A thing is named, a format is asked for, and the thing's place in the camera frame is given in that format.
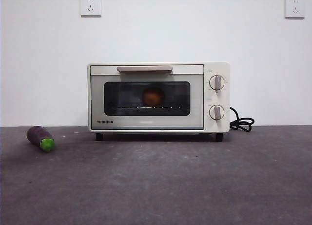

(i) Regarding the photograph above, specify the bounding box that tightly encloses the beige oven knob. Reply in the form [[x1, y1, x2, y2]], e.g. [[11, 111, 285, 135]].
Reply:
[[209, 75, 225, 91], [208, 104, 225, 121]]

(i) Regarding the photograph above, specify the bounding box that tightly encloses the metal oven wire rack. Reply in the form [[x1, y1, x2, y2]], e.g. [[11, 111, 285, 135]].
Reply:
[[111, 105, 183, 110]]

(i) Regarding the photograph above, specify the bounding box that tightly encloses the brown potato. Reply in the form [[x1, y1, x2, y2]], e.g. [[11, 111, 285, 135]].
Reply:
[[142, 87, 164, 106]]

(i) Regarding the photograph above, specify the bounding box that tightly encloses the white Toshiba toaster oven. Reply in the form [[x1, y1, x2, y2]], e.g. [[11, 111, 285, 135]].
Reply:
[[87, 61, 230, 143]]

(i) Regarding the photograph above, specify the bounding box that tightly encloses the purple eggplant with green cap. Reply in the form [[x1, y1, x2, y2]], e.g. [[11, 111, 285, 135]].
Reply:
[[26, 125, 56, 153]]

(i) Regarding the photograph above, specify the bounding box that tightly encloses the black oven power cable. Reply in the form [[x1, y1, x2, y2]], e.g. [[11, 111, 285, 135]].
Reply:
[[228, 106, 255, 133]]

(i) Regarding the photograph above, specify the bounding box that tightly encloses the white wall socket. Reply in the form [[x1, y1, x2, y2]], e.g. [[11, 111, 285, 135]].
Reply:
[[284, 0, 305, 20], [80, 0, 102, 18]]

